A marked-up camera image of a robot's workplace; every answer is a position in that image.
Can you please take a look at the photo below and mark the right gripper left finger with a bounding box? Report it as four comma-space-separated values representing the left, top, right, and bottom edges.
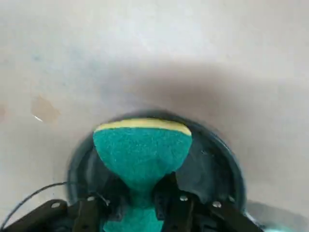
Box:
0, 183, 133, 232

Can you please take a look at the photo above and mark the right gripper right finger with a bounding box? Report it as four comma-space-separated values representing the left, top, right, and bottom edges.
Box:
153, 173, 266, 232

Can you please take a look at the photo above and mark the green and yellow sponge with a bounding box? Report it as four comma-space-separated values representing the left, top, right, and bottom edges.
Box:
93, 118, 193, 232

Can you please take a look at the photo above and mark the black pan with grey handle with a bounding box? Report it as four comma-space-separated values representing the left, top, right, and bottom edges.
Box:
67, 109, 278, 232

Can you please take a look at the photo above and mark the thin black cable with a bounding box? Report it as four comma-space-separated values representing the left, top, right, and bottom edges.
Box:
4, 182, 70, 228

